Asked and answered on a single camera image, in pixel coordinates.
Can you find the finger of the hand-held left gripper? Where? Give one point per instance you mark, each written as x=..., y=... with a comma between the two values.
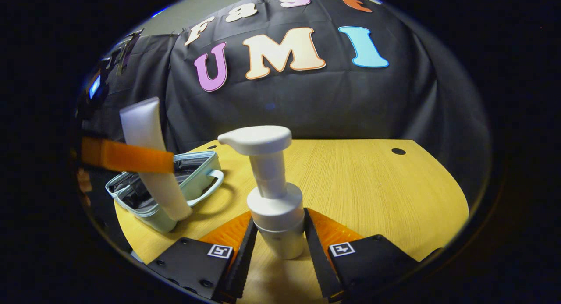
x=127, y=157

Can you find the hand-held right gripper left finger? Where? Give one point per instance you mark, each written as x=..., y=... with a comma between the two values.
x=245, y=260

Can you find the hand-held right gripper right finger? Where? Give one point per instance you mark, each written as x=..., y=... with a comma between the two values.
x=317, y=260

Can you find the white squeeze tube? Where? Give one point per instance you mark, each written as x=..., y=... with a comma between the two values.
x=144, y=124

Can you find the white pump bottle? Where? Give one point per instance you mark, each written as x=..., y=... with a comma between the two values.
x=276, y=207

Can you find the pale blue suitcase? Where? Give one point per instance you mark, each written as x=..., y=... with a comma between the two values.
x=199, y=172

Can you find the black backdrop cloth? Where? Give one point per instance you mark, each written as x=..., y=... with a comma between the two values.
x=350, y=102

